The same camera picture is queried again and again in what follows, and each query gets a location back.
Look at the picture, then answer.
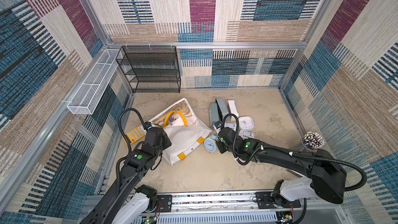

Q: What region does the light blue twin-bell clock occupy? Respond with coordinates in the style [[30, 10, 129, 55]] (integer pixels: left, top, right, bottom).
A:
[[204, 135, 217, 153]]

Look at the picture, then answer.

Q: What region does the small white gadget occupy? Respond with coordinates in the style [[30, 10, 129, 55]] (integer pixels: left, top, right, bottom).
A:
[[224, 123, 237, 131]]

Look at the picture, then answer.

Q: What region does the white canvas tote bag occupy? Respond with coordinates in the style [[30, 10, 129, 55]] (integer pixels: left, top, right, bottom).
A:
[[150, 98, 212, 166]]

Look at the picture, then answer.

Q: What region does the teal digital clock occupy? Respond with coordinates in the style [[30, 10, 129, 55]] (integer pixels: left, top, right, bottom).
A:
[[209, 103, 219, 128]]

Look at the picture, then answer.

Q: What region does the white square alarm clock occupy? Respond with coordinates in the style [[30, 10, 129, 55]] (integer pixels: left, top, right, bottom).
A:
[[238, 116, 255, 131]]

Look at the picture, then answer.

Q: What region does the grey white device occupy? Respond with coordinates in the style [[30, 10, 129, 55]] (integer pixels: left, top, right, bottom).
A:
[[216, 98, 230, 122]]

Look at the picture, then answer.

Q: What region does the white cube digital clock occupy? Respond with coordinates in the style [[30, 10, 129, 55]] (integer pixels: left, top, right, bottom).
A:
[[227, 100, 239, 117]]

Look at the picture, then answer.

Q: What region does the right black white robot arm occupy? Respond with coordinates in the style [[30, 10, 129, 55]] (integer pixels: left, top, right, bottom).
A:
[[216, 114, 368, 204]]

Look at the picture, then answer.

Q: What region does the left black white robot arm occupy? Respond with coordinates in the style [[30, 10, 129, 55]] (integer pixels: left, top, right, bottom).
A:
[[81, 108, 172, 224]]

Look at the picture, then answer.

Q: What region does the yellow calculator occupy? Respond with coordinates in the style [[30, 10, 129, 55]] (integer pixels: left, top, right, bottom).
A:
[[126, 125, 146, 145]]

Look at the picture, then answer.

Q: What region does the black mesh shelf rack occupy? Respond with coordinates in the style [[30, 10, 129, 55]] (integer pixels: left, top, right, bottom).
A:
[[116, 46, 181, 93]]

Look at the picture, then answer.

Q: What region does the cup of pencils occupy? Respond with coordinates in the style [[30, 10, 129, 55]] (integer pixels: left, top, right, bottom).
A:
[[301, 132, 325, 150]]

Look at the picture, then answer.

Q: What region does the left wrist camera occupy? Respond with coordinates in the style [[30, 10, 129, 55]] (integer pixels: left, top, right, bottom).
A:
[[142, 121, 152, 132]]

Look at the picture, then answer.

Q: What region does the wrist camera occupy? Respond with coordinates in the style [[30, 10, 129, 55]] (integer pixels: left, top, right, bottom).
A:
[[213, 121, 222, 134], [142, 121, 152, 132]]

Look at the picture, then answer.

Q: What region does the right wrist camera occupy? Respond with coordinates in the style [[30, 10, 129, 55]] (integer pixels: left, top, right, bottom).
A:
[[213, 121, 222, 134]]

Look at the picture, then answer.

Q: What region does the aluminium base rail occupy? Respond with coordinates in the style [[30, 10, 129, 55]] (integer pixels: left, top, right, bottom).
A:
[[77, 188, 346, 224]]

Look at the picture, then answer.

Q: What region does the white wire mesh basket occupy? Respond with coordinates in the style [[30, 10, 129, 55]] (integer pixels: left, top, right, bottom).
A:
[[67, 49, 119, 115]]

